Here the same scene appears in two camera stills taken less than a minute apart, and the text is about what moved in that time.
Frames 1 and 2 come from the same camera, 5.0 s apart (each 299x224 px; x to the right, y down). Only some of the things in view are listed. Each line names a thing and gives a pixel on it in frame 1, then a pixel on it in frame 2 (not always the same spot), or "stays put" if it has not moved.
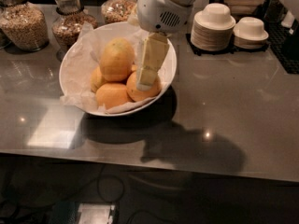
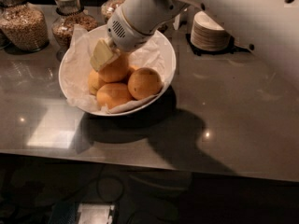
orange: (139, 95) stays put
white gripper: (159, 11) -> (127, 35)
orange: (117, 59) stays put
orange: (111, 93) stays put
